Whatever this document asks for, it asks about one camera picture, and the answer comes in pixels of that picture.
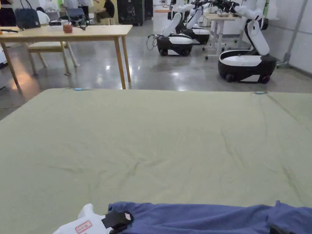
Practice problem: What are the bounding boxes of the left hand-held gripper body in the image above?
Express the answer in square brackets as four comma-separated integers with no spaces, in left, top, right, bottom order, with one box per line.
[52,203,118,234]

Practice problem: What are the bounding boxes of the dark blue shirt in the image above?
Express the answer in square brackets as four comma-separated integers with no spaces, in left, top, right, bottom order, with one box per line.
[108,200,312,234]

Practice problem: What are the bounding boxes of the bed with pale green sheet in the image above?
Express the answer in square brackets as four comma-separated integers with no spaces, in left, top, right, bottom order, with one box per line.
[0,87,312,234]

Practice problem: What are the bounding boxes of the large white black wheeled robot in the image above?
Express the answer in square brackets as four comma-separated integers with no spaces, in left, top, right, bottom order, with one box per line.
[218,0,278,83]

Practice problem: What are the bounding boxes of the light wooden chair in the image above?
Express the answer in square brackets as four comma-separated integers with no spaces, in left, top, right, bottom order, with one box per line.
[25,41,79,76]

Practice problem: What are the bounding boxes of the light wooden table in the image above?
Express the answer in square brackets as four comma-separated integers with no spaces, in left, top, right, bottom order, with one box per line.
[0,0,133,94]

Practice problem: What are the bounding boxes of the black cabinet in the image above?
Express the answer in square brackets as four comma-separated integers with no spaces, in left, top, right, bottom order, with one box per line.
[117,0,145,26]

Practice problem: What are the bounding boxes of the blue grey chair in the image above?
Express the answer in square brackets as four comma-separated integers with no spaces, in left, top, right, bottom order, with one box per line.
[66,8,90,26]

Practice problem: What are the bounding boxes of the group of people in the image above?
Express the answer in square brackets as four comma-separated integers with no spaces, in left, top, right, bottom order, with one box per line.
[63,0,95,19]

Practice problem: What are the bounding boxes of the white standing desk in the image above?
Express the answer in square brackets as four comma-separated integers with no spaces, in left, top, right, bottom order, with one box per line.
[203,12,245,60]

